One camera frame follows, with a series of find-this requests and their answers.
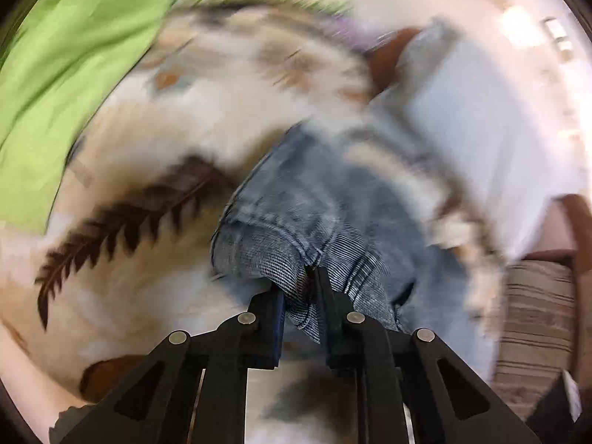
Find grey pillow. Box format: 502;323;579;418
370;18;579;260

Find plain green cloth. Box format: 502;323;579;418
0;0;186;236

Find brown striped pillow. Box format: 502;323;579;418
490;259;579;421

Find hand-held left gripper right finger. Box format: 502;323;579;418
309;266;542;444

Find white wall switch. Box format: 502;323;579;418
540;15;575;62

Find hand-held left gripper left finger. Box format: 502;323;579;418
60;289;287;444

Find blue denim jeans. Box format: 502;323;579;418
209;122;498;380

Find dark cloth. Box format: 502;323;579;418
527;370;584;436

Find leaf printed cream blanket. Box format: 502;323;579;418
0;2;509;444

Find purple cloth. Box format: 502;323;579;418
324;16;371;51

